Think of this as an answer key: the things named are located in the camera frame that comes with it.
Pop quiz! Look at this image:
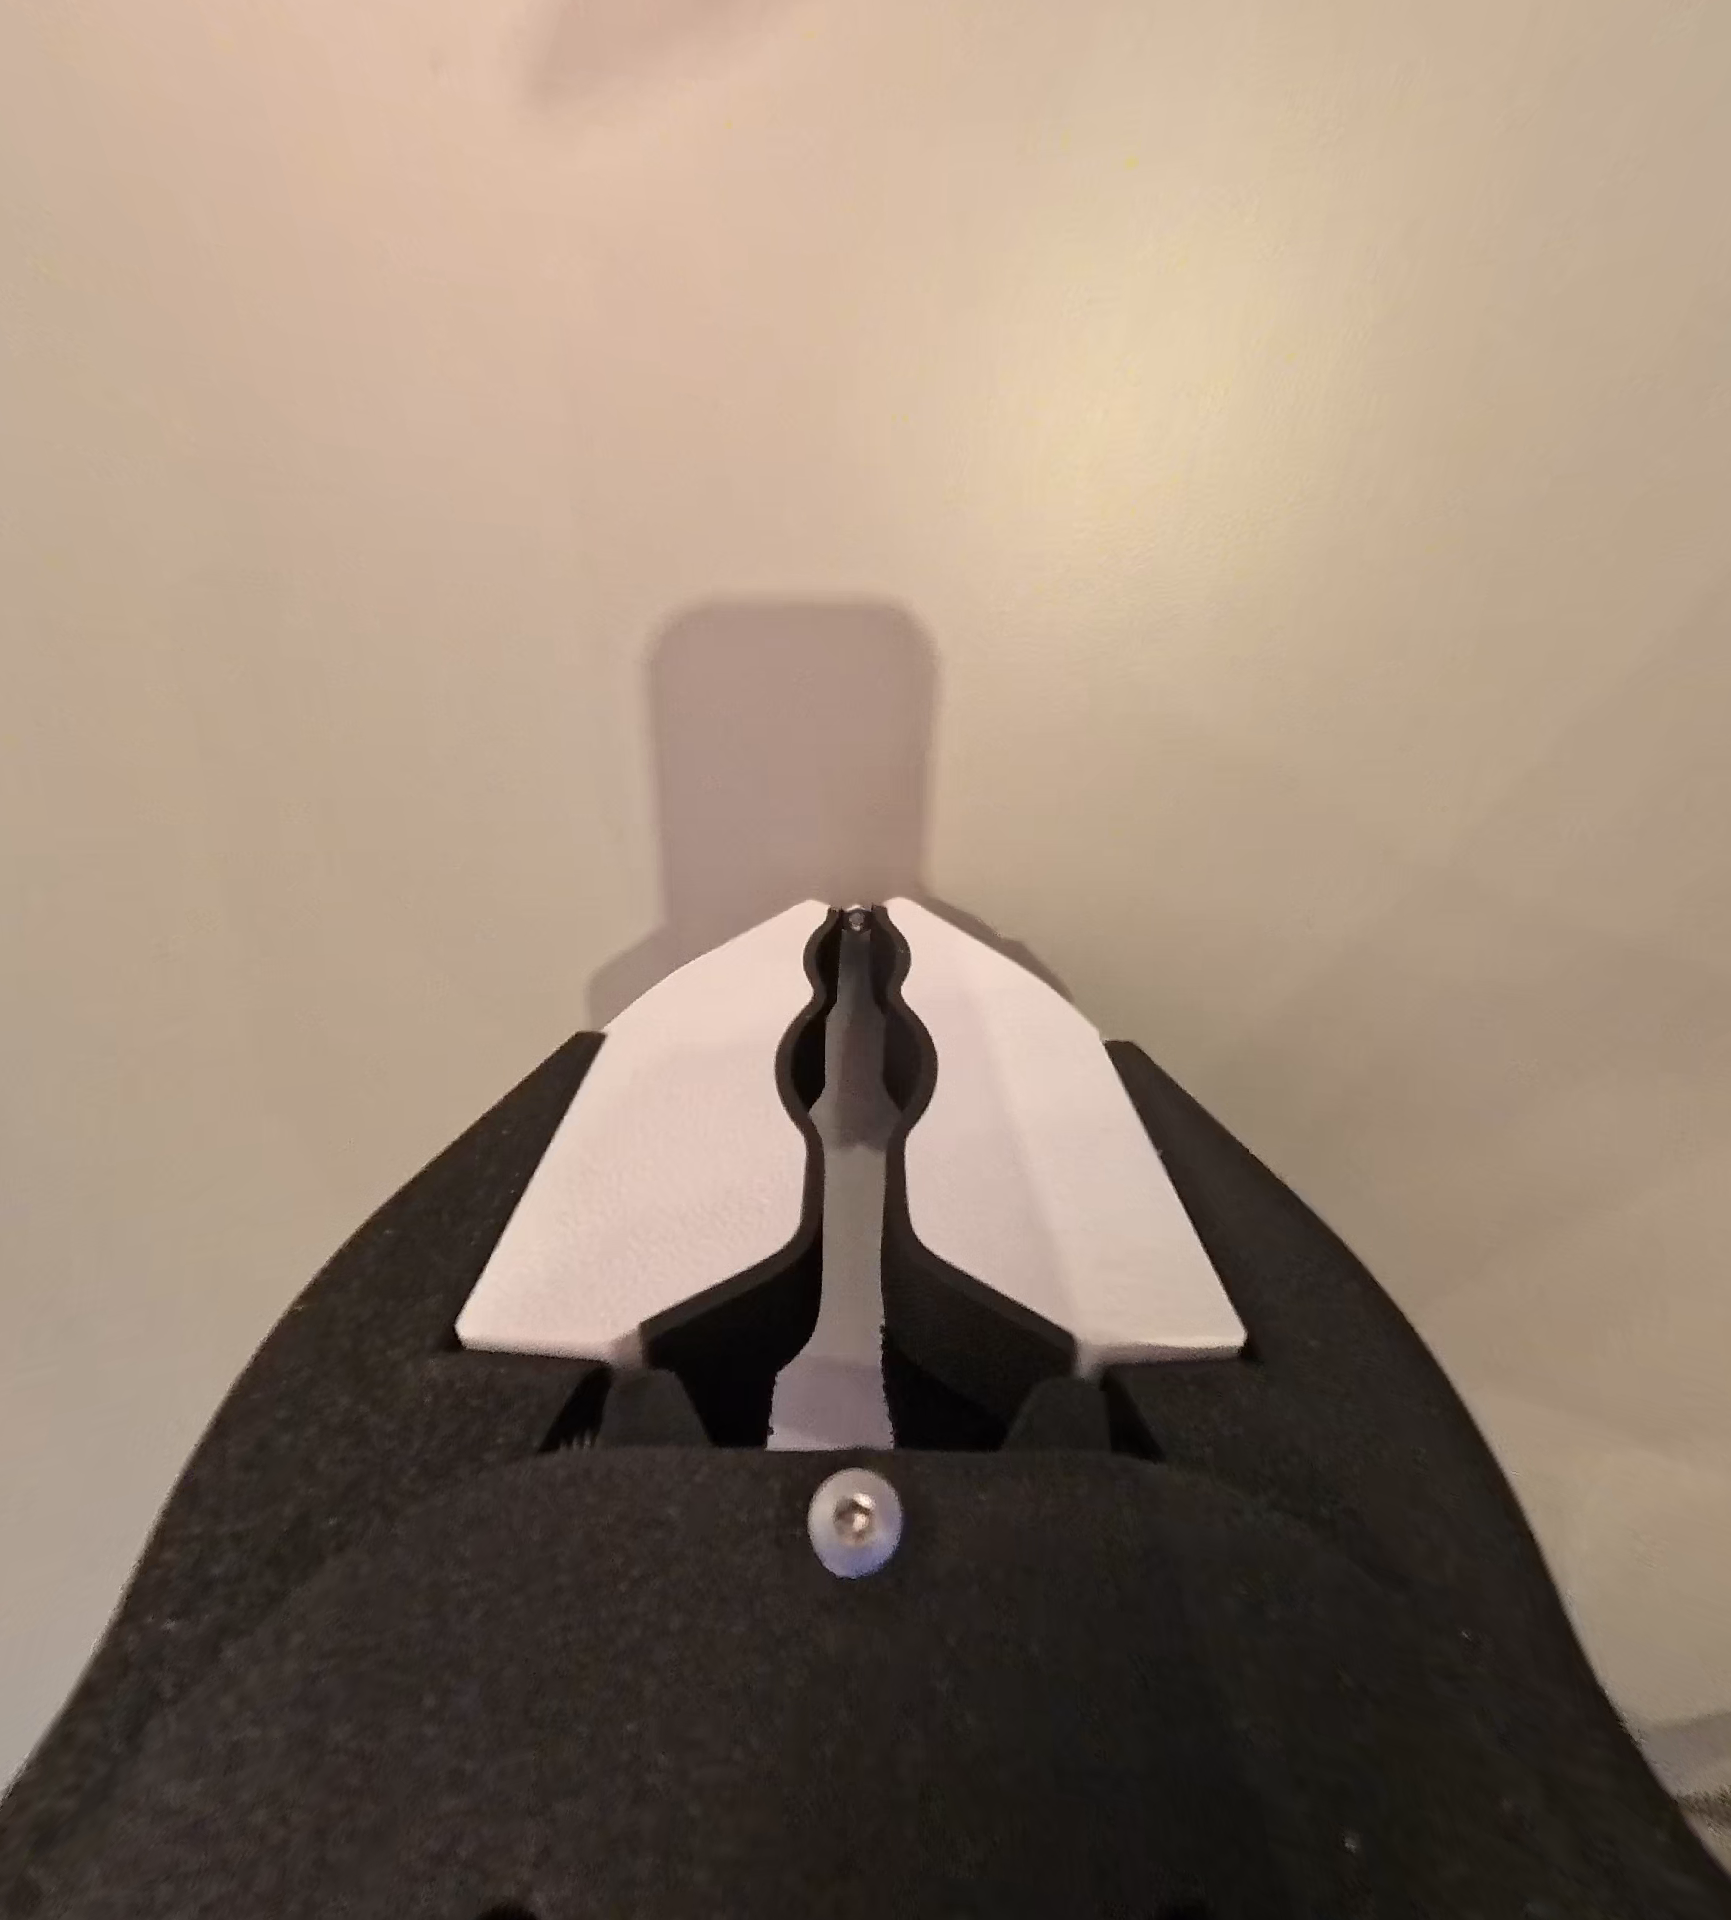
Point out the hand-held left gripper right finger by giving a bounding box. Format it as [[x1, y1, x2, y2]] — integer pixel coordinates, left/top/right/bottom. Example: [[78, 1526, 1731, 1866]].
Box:
[[870, 894, 1248, 1385]]

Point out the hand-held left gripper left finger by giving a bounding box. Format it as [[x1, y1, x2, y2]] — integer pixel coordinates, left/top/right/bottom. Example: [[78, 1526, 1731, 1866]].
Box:
[[454, 896, 850, 1371]]

